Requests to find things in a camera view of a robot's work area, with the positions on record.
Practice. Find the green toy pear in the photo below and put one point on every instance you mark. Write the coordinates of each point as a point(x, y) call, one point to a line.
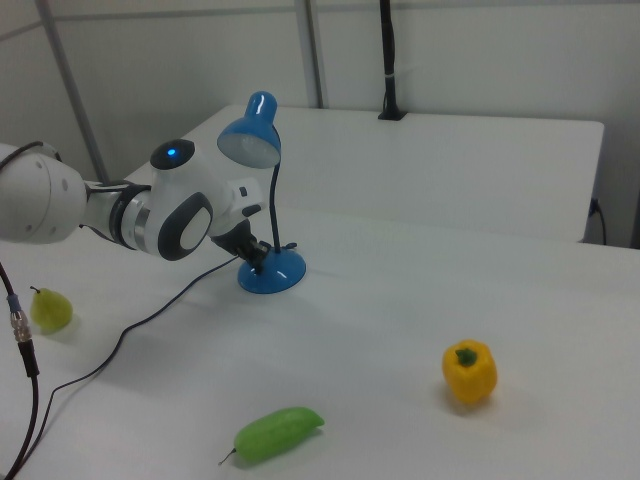
point(50, 311)

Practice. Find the yellow toy bell pepper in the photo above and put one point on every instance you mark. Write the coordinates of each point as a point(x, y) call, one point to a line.
point(470, 380)

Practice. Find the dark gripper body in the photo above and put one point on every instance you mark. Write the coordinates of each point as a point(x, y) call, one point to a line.
point(236, 240)

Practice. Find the white adjacent table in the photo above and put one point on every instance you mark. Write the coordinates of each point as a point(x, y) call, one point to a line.
point(425, 170)

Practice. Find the black camera pole with clamp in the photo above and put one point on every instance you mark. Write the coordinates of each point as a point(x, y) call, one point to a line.
point(389, 60)

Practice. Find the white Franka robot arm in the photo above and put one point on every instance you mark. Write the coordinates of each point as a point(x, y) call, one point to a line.
point(165, 210)

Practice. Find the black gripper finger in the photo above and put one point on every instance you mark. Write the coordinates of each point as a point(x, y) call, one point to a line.
point(256, 262)
point(260, 248)

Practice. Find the grey partition post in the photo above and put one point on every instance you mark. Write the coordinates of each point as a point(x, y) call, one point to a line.
point(315, 50)
point(75, 95)

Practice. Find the blue desk lamp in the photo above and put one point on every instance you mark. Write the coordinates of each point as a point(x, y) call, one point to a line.
point(272, 270)

